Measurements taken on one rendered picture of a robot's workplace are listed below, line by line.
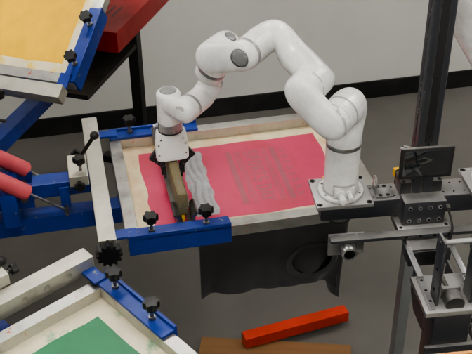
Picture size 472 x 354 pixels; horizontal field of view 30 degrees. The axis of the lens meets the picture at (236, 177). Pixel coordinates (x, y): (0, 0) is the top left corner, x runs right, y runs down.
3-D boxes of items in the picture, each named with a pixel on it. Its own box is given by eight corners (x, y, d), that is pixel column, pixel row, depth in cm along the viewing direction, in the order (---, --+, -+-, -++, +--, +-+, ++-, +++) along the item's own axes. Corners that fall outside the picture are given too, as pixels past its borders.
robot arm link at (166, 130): (154, 128, 263) (154, 136, 264) (184, 125, 264) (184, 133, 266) (151, 116, 269) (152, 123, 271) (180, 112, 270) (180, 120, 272)
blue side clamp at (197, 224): (228, 231, 263) (227, 213, 259) (232, 241, 259) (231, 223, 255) (128, 246, 258) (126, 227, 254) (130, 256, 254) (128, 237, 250)
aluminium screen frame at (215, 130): (329, 118, 314) (330, 109, 312) (386, 214, 267) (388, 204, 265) (109, 145, 301) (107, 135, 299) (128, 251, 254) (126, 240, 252)
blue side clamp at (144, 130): (196, 135, 308) (195, 119, 304) (198, 143, 304) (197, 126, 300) (109, 146, 303) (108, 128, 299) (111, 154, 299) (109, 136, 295)
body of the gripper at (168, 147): (154, 133, 264) (157, 165, 270) (188, 130, 266) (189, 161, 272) (152, 121, 270) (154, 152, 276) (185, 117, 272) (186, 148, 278)
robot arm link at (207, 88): (215, 83, 244) (187, 130, 259) (239, 64, 253) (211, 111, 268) (192, 63, 245) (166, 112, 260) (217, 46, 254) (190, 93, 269)
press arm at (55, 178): (89, 181, 276) (88, 168, 274) (90, 192, 272) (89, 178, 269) (33, 188, 274) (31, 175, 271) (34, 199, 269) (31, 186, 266)
